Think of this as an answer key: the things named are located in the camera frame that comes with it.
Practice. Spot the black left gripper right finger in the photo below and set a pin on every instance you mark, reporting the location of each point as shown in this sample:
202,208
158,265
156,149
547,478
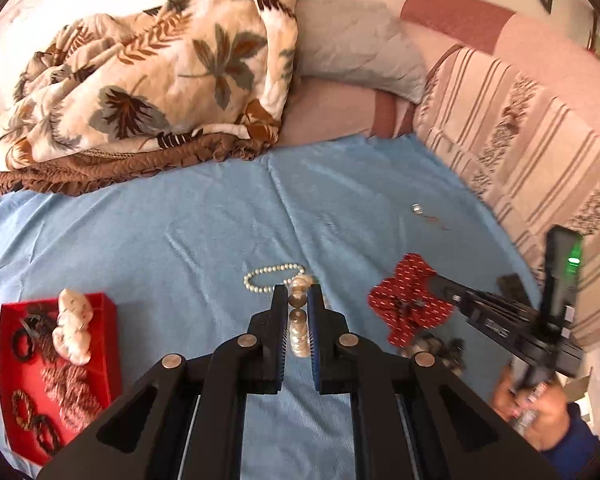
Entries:
413,418

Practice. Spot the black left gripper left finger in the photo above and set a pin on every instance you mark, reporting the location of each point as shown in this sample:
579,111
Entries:
184,418

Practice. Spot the grey brown organza scrunchie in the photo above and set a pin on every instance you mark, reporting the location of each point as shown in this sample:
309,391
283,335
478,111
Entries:
450,353

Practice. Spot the red patterned scrunchie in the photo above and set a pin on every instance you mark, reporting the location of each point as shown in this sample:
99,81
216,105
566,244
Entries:
404,302

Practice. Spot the white dotted scrunchie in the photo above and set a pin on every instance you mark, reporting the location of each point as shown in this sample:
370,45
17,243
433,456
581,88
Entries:
72,327

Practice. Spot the red jewelry tray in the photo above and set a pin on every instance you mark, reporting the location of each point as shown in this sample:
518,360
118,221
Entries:
32,422

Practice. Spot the person right hand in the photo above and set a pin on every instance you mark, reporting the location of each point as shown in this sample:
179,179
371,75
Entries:
551,421

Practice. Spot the pink checkered scrunchie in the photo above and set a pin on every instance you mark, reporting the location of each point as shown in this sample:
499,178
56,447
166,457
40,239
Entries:
67,385

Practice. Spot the pink striped cushion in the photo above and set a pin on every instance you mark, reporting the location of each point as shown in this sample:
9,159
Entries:
531,159

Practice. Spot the light blue bed sheet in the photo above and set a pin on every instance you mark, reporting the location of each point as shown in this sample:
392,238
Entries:
171,251

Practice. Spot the brown ruffled blanket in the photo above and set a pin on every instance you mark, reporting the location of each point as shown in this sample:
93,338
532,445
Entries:
83,173

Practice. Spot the pink bed headboard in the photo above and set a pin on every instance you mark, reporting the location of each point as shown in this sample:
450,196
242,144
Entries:
323,110

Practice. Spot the grey pillow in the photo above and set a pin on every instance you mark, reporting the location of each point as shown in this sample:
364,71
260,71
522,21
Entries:
359,42

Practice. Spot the leaf pattern quilt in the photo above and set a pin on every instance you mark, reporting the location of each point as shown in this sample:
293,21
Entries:
154,80

